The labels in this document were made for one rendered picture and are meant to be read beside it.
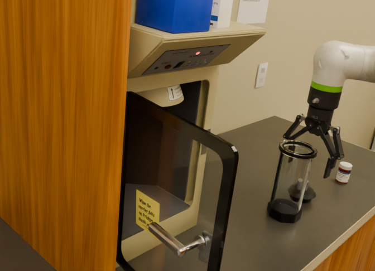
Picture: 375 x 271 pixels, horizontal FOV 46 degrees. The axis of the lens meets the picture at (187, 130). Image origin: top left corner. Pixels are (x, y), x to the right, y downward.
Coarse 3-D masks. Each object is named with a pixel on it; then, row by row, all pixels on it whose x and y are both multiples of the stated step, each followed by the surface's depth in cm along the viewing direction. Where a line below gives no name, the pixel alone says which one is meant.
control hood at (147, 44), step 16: (144, 32) 76; (160, 32) 76; (192, 32) 80; (208, 32) 82; (224, 32) 85; (240, 32) 89; (256, 32) 93; (144, 48) 77; (160, 48) 76; (176, 48) 79; (240, 48) 97; (128, 64) 81; (144, 64) 79; (208, 64) 98
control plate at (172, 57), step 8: (192, 48) 83; (200, 48) 85; (208, 48) 87; (216, 48) 89; (224, 48) 92; (160, 56) 79; (168, 56) 81; (176, 56) 83; (184, 56) 85; (192, 56) 87; (200, 56) 90; (208, 56) 92; (216, 56) 94; (152, 64) 81; (160, 64) 83; (168, 64) 85; (176, 64) 87; (184, 64) 90; (192, 64) 92; (200, 64) 95; (144, 72) 83; (152, 72) 85
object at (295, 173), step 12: (288, 144) 129; (300, 144) 129; (288, 156) 123; (288, 168) 124; (300, 168) 123; (276, 180) 128; (288, 180) 125; (300, 180) 125; (276, 192) 129; (288, 192) 126; (300, 192) 126; (276, 204) 129; (288, 204) 127; (300, 204) 129
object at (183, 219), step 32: (128, 96) 83; (128, 128) 84; (160, 128) 76; (192, 128) 70; (128, 160) 86; (160, 160) 78; (192, 160) 71; (224, 160) 65; (128, 192) 88; (160, 192) 80; (192, 192) 72; (224, 192) 66; (128, 224) 91; (160, 224) 81; (192, 224) 74; (224, 224) 68; (128, 256) 93; (160, 256) 83; (192, 256) 75
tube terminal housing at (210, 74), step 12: (132, 0) 80; (132, 12) 81; (168, 72) 94; (180, 72) 97; (192, 72) 100; (204, 72) 103; (216, 72) 106; (132, 84) 87; (144, 84) 90; (156, 84) 92; (168, 84) 95; (204, 84) 109; (216, 84) 108; (204, 96) 111; (204, 108) 112; (204, 120) 110
